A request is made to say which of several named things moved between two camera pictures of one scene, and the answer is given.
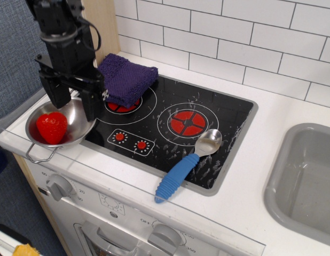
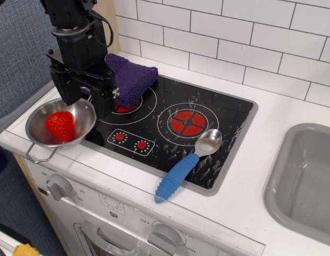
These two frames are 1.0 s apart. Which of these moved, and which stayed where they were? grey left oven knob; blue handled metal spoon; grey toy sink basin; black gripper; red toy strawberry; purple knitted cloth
Moved: black gripper; red toy strawberry
Stayed: purple knitted cloth; grey left oven knob; blue handled metal spoon; grey toy sink basin
